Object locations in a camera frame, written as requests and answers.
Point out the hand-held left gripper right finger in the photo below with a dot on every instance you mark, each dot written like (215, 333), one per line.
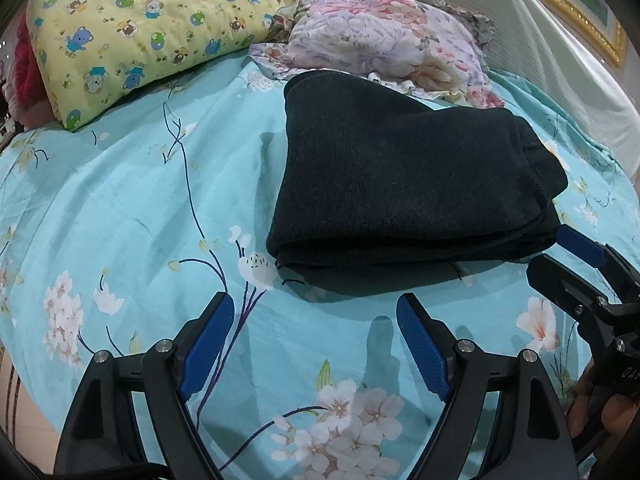
(422, 345)

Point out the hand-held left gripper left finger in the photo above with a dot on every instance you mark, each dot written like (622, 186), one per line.
(210, 345)

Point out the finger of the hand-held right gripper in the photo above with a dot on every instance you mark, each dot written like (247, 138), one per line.
(560, 280)
(580, 247)

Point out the black pants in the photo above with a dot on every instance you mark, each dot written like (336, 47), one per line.
(400, 175)

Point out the person's right hand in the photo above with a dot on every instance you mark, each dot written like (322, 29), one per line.
(615, 412)

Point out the teal floral bed sheet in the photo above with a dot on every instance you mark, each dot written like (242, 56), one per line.
(125, 200)

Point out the gold framed picture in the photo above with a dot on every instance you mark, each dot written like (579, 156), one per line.
(575, 5)

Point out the pink floral ruffled pillow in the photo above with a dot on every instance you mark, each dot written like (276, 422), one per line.
(380, 35)

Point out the yellow cartoon print pillow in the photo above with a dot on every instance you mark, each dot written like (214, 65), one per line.
(150, 25)

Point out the red cloth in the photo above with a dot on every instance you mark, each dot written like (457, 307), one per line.
(27, 65)

